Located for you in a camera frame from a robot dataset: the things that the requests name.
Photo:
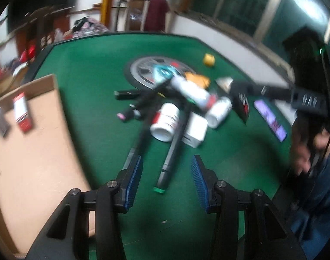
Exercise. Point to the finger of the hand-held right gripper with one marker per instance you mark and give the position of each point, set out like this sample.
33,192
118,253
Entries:
270,91

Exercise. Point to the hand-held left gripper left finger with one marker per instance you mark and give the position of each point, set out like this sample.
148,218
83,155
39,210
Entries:
134,180

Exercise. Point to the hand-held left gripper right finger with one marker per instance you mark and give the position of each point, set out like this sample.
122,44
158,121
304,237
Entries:
198,182

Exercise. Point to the black sachet red print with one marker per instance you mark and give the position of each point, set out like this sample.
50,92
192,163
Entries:
242,107

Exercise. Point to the black marker green cap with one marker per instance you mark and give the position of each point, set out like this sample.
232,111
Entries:
167,159

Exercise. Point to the clear plastic package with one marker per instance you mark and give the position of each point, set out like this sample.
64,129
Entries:
224,82

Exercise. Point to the white carton box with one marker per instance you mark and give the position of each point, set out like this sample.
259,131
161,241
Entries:
194,130

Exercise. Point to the white plastic bottle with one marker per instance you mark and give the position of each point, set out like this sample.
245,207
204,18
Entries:
217,112

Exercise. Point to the long black pen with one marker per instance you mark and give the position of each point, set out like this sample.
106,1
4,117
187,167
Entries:
146,119

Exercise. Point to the white bottle red label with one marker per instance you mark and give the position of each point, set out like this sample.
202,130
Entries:
165,122

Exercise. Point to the black pen pink tip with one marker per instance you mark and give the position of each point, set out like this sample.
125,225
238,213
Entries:
127,113

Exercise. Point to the gold foil packet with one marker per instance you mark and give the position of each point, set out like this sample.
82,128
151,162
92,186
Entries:
198,80

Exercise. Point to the long white tube bottle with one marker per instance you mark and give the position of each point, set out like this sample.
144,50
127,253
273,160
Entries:
192,90

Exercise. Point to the cardboard box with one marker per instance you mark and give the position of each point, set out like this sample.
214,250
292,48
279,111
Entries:
40,168

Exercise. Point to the teal cartoon pouch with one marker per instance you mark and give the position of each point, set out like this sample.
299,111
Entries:
162,71

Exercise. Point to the person's right hand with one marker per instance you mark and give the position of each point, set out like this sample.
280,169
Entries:
299,154

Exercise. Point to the wooden framed window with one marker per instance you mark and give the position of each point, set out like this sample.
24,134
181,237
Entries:
235,2

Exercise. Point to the red and white box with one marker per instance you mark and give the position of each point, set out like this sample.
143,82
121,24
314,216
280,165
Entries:
22,113

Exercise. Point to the maroon cloth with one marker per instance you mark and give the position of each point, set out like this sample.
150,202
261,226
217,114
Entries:
157,13

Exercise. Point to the wooden armchair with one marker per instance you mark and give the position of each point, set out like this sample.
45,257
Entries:
132,13

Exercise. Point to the floral fabric bag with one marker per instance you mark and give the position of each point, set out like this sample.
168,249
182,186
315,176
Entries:
89,25

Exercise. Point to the red plastic bag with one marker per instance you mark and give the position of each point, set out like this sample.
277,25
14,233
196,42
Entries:
29,52

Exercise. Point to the black television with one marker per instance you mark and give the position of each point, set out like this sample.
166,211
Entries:
37,8

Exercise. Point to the wooden wall shelf unit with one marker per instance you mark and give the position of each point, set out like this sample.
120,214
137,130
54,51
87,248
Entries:
108,0

